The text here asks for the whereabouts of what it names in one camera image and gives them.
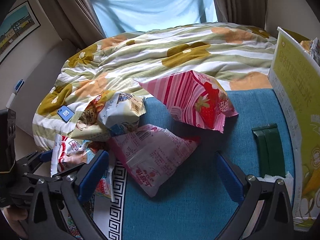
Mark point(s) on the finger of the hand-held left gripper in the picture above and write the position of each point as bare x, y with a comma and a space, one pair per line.
27, 174
45, 156

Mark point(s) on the pink packet with clear window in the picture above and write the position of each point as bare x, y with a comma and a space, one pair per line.
150, 155

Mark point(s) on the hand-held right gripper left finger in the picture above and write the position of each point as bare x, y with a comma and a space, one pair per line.
92, 172

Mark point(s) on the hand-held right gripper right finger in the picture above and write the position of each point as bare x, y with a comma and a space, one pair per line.
228, 177

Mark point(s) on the key border patterned mat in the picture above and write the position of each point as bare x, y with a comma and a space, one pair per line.
117, 205

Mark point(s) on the framed wall picture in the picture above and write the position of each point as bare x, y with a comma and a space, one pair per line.
17, 27

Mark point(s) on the teal tablecloth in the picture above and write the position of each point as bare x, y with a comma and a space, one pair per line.
175, 212

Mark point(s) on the blue phone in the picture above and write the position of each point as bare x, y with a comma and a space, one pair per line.
65, 114

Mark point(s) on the dark green packet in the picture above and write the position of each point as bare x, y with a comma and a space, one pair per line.
268, 150

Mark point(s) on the red and white snack packet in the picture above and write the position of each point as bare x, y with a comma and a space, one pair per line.
65, 152

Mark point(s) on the light blue cloth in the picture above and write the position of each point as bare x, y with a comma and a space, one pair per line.
150, 12

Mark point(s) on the blue and white gadget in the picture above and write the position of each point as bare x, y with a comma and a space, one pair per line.
19, 85

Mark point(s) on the floral striped blanket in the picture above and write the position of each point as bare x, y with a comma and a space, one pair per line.
150, 55

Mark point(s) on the person's left hand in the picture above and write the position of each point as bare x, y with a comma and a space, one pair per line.
15, 221

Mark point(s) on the beige snack packet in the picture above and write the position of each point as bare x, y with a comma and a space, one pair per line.
112, 120

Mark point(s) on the yellow-green cardboard box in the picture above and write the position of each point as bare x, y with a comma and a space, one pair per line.
290, 85

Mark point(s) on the brown curtain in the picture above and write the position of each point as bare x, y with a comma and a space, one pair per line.
237, 2
75, 12

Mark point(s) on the pink striped strawberry packet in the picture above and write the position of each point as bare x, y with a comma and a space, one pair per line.
190, 97

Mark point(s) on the grey headboard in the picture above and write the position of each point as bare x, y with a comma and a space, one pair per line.
47, 65

